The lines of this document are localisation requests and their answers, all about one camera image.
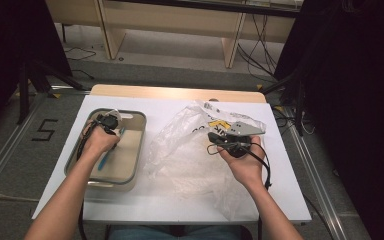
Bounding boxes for wooden table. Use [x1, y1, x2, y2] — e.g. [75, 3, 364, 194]
[89, 83, 268, 104]

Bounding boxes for metal floor rail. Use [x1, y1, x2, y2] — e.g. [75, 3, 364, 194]
[278, 106, 349, 240]
[0, 94, 53, 203]

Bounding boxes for blue toothbrush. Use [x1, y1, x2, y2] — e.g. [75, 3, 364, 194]
[97, 126, 126, 172]

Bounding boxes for black curtain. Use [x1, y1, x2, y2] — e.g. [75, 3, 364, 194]
[274, 0, 384, 240]
[0, 0, 73, 141]

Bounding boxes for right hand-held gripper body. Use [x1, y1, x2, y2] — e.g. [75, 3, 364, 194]
[212, 120, 267, 158]

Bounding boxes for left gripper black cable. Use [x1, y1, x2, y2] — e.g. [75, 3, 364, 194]
[75, 121, 99, 240]

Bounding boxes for white board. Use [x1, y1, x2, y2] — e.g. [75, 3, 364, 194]
[31, 94, 313, 225]

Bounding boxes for person's right hand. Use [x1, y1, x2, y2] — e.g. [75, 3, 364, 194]
[217, 135, 267, 191]

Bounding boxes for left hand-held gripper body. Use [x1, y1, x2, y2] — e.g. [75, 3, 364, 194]
[95, 109, 124, 136]

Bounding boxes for bundle of black floor cables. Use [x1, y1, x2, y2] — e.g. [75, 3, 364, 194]
[235, 13, 283, 81]

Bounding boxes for black tripod stand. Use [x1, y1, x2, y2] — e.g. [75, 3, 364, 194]
[15, 59, 85, 125]
[261, 71, 307, 137]

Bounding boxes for beige bin with grey rim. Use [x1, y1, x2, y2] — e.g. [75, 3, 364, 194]
[63, 107, 148, 193]

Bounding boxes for clear printed plastic bag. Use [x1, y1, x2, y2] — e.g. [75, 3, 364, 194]
[145, 99, 268, 222]

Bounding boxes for person's left hand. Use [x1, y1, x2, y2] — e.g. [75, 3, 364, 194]
[81, 119, 122, 163]

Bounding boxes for long wooden desk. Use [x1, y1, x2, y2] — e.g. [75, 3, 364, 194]
[44, 0, 303, 69]

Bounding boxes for thin black floor cable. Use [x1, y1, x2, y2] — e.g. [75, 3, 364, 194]
[63, 45, 98, 62]

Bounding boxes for person's legs in jeans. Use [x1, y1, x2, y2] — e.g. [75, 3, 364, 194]
[108, 224, 248, 240]

